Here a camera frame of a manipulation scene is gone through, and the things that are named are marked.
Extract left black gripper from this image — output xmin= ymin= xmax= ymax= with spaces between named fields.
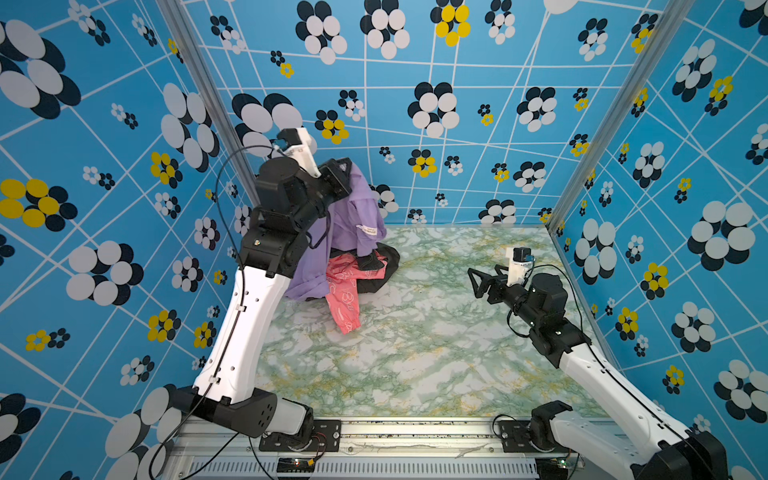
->
xmin=294 ymin=155 xmax=352 ymax=235

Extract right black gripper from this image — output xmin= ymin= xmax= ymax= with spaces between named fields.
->
xmin=471 ymin=263 xmax=542 ymax=334

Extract purple cloth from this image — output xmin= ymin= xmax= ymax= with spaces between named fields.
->
xmin=285 ymin=164 xmax=386 ymax=301

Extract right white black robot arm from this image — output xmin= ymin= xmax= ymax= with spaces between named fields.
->
xmin=467 ymin=266 xmax=729 ymax=479

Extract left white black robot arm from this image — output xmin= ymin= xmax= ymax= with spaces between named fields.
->
xmin=170 ymin=157 xmax=352 ymax=446

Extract black cloth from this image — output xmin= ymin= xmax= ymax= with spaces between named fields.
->
xmin=329 ymin=242 xmax=401 ymax=294

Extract pink printed cloth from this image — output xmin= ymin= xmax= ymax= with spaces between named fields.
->
xmin=325 ymin=259 xmax=361 ymax=334

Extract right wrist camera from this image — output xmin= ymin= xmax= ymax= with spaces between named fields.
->
xmin=506 ymin=247 xmax=535 ymax=286

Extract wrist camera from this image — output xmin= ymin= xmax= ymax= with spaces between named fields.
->
xmin=277 ymin=127 xmax=321 ymax=178
xmin=506 ymin=247 xmax=535 ymax=286

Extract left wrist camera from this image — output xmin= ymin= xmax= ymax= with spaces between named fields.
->
xmin=277 ymin=127 xmax=321 ymax=178

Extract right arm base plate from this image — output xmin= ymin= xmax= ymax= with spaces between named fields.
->
xmin=492 ymin=417 xmax=576 ymax=456

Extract aluminium front rail frame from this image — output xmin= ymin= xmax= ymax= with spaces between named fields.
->
xmin=161 ymin=413 xmax=648 ymax=479

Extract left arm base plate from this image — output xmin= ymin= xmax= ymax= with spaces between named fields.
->
xmin=258 ymin=418 xmax=342 ymax=453

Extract left aluminium corner post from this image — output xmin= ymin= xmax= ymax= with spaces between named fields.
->
xmin=157 ymin=0 xmax=260 ymax=207

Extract aluminium corner post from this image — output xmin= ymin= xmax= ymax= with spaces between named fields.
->
xmin=157 ymin=0 xmax=260 ymax=207
xmin=547 ymin=0 xmax=695 ymax=236

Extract right aluminium corner post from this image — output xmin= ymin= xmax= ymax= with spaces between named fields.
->
xmin=547 ymin=0 xmax=695 ymax=236

